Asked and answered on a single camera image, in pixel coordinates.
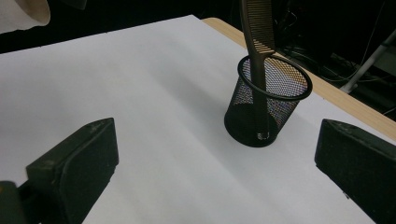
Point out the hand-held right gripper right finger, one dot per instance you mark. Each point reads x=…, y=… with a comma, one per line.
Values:
x=361, y=168

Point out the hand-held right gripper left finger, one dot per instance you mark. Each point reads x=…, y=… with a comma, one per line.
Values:
x=77, y=168

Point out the black mesh pen holder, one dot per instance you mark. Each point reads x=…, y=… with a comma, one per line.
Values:
x=246, y=126

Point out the white paper sheet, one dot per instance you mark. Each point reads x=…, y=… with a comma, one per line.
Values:
x=140, y=81

